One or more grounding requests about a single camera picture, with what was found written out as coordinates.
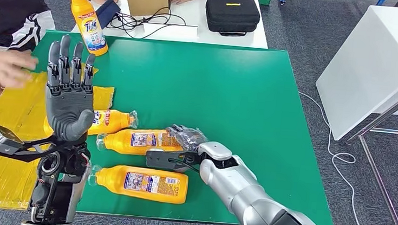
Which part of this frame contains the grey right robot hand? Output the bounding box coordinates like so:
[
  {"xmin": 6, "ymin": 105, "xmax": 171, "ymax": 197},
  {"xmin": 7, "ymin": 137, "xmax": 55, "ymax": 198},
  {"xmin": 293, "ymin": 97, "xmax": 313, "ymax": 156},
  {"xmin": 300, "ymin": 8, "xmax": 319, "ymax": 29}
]
[{"xmin": 164, "ymin": 123, "xmax": 210, "ymax": 153}]

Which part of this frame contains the white desk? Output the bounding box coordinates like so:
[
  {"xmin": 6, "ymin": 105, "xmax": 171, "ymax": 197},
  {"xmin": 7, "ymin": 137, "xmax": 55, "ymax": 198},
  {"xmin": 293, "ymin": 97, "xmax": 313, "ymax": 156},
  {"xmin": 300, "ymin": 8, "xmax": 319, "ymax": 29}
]
[{"xmin": 71, "ymin": 0, "xmax": 273, "ymax": 50}]

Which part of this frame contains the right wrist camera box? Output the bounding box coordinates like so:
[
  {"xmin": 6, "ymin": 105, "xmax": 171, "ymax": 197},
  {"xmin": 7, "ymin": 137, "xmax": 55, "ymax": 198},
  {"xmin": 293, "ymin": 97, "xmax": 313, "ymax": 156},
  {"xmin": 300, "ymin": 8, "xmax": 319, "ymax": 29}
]
[{"xmin": 144, "ymin": 147, "xmax": 198, "ymax": 174}]

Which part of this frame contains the tablet in dark case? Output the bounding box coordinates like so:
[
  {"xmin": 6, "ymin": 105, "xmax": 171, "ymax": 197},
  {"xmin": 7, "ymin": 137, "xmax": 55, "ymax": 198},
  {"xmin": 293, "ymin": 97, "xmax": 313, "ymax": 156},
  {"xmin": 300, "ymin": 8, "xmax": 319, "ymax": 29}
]
[{"xmin": 94, "ymin": 0, "xmax": 122, "ymax": 31}]

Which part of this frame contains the black carrying case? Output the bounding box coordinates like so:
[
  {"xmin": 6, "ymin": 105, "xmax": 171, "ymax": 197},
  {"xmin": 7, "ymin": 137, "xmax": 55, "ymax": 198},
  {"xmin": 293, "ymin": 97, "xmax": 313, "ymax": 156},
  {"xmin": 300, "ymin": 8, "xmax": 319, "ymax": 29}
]
[{"xmin": 203, "ymin": 0, "xmax": 263, "ymax": 39}]

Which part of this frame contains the orange Tide detergent bottle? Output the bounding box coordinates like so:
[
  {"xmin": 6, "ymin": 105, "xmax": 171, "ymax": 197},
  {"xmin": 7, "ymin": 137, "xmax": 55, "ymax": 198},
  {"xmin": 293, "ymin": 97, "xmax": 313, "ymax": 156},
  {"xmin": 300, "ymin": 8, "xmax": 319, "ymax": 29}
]
[
  {"xmin": 60, "ymin": 0, "xmax": 113, "ymax": 57},
  {"xmin": 95, "ymin": 123, "xmax": 187, "ymax": 160},
  {"xmin": 86, "ymin": 162, "xmax": 190, "ymax": 205},
  {"xmin": 43, "ymin": 102, "xmax": 140, "ymax": 145}
]

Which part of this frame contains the white table with metal legs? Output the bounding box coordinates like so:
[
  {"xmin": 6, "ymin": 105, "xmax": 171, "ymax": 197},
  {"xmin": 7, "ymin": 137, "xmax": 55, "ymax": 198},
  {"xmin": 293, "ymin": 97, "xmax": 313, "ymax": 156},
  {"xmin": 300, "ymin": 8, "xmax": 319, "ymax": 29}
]
[{"xmin": 303, "ymin": 0, "xmax": 398, "ymax": 225}]

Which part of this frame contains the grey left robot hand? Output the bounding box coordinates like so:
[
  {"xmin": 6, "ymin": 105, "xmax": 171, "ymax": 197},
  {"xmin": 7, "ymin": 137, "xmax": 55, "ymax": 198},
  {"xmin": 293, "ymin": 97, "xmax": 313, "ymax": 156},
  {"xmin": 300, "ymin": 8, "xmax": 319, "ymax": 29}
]
[{"xmin": 40, "ymin": 33, "xmax": 102, "ymax": 145}]

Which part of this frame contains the person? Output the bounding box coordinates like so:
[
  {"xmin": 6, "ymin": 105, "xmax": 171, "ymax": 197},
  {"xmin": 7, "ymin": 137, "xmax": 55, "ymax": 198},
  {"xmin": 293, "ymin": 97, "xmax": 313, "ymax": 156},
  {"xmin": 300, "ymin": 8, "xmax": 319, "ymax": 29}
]
[{"xmin": 0, "ymin": 0, "xmax": 120, "ymax": 119}]

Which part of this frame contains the black cable tangle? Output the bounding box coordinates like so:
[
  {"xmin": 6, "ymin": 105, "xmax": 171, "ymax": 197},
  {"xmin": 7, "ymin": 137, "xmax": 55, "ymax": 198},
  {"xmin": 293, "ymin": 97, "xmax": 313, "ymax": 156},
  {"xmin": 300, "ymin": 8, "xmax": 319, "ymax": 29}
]
[{"xmin": 105, "ymin": 1, "xmax": 189, "ymax": 43}]

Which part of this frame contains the white floor cable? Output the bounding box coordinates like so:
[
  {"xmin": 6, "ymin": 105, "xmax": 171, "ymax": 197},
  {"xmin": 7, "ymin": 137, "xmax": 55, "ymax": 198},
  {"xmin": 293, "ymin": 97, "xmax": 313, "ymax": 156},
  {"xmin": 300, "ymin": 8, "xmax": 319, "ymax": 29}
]
[{"xmin": 287, "ymin": 91, "xmax": 398, "ymax": 225}]

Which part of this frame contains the person's right hand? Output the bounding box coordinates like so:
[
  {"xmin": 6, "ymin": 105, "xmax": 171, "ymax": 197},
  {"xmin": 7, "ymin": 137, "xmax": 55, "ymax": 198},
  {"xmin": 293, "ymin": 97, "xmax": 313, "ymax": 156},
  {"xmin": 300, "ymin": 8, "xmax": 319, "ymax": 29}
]
[{"xmin": 0, "ymin": 48, "xmax": 40, "ymax": 91}]

